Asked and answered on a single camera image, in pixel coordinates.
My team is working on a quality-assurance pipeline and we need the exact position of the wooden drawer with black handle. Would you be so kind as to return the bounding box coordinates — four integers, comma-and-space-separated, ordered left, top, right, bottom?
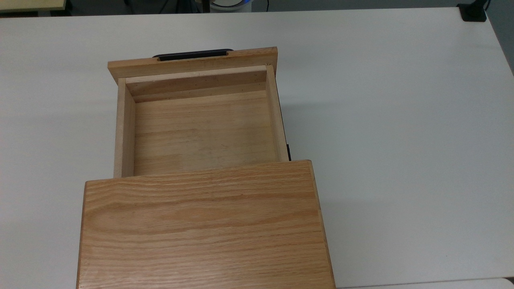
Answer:
108, 47, 290, 178

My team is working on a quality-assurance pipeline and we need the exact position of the black metal drawer handle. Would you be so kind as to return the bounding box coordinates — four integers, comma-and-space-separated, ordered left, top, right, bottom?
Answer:
153, 49, 234, 61

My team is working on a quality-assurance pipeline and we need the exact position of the wooden two-drawer cabinet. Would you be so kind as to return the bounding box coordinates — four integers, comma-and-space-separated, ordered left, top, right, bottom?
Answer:
76, 160, 336, 289

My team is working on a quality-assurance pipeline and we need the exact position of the light wooden side table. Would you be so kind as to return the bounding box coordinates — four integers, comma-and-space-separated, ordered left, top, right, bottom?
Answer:
0, 0, 67, 12

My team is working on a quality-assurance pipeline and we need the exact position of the black table clamp mount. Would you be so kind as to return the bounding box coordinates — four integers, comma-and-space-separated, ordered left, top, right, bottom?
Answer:
457, 0, 491, 22

